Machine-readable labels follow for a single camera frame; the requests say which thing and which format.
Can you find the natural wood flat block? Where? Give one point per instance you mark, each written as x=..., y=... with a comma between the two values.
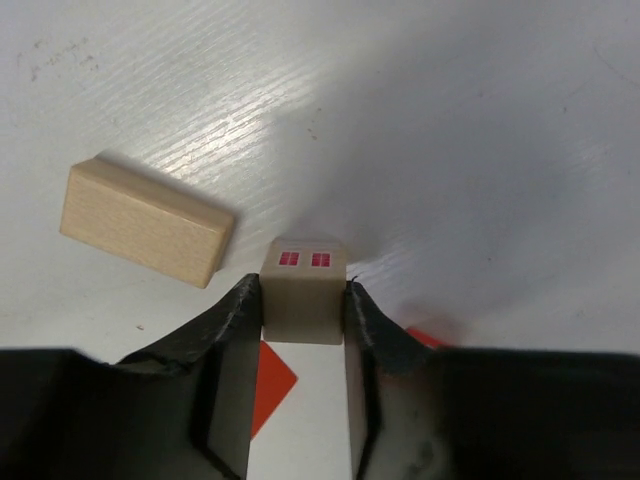
x=145, y=221

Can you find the red cube block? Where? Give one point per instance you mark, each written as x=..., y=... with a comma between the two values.
x=426, y=339

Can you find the red wedge block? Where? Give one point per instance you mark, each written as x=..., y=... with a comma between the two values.
x=274, y=381

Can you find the natural wood cube with windows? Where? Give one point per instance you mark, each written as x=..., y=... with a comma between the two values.
x=302, y=286

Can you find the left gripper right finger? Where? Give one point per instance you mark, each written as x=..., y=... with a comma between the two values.
x=419, y=412

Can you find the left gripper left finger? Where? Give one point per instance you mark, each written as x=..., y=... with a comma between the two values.
x=179, y=408

